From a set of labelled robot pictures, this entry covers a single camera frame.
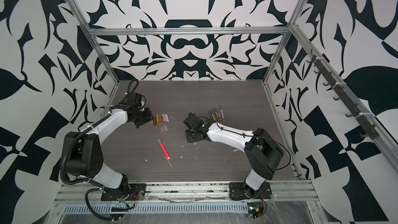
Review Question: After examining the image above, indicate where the red marker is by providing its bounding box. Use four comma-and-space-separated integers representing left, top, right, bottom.
158, 139, 171, 160

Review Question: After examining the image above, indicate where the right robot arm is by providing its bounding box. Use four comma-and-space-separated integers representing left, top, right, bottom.
183, 113, 292, 201

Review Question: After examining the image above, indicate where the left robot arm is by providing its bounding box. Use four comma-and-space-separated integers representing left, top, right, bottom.
59, 79, 153, 223

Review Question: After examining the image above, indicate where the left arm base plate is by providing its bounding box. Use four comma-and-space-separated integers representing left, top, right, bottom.
101, 183, 147, 201

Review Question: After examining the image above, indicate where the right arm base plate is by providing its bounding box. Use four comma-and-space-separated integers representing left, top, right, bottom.
229, 182, 272, 201

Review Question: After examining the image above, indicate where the white cable duct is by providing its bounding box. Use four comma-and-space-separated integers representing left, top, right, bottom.
62, 202, 249, 215

